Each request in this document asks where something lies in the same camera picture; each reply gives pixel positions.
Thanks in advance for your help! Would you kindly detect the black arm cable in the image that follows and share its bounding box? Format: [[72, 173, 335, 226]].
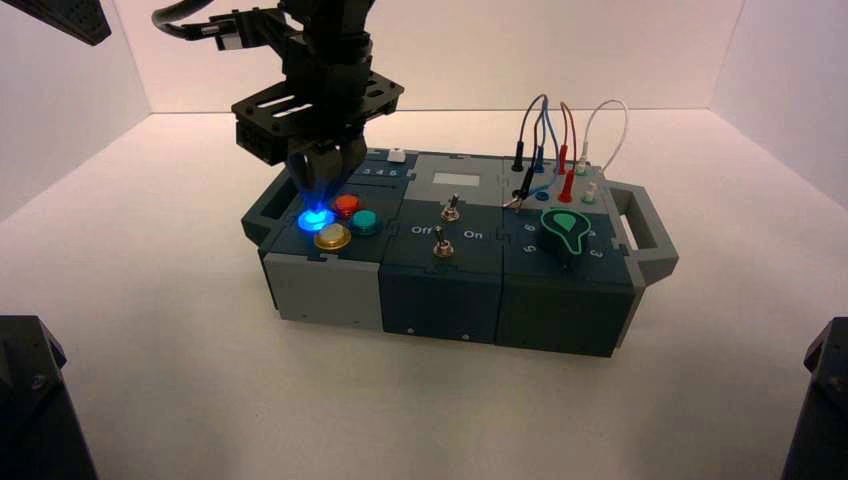
[[150, 0, 223, 42]]

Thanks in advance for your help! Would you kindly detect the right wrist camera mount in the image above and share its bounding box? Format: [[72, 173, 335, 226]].
[[177, 9, 293, 57]]

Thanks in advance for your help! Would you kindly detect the yellow push button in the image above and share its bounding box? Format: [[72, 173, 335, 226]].
[[311, 222, 354, 254]]

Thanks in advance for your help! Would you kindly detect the green push button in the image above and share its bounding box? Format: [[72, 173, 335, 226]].
[[346, 209, 384, 238]]

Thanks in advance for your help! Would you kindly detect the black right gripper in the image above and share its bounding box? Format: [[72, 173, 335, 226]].
[[231, 54, 406, 213]]

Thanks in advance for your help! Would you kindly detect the black right robot arm base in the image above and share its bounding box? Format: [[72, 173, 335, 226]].
[[780, 315, 848, 480]]

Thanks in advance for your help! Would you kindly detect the blue banana plug cable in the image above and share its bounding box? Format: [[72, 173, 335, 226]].
[[530, 96, 563, 203]]

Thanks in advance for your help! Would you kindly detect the black banana plug cable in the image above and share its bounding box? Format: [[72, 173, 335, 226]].
[[501, 93, 552, 215]]

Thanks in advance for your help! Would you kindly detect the red push button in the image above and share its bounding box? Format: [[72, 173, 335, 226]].
[[331, 193, 364, 221]]

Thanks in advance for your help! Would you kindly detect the modular grey-teal task box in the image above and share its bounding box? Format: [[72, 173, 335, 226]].
[[240, 146, 680, 360]]

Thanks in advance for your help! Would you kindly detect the small grey display screen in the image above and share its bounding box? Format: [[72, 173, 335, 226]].
[[431, 172, 482, 189]]

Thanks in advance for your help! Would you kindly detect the red banana plug cable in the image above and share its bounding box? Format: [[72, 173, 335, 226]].
[[555, 101, 579, 205]]

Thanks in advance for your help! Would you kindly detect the white banana plug cable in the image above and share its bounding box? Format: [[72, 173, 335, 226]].
[[574, 99, 629, 207]]

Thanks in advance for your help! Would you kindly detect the blue push button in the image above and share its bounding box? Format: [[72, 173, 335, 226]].
[[295, 206, 337, 235]]

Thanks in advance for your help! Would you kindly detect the teal rotary pointer knob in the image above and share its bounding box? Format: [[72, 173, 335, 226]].
[[538, 207, 593, 262]]

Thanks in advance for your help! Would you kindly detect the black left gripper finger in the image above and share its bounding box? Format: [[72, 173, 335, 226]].
[[0, 0, 113, 47]]

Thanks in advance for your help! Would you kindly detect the black left robot arm base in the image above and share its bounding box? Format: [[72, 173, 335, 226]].
[[0, 314, 101, 480]]

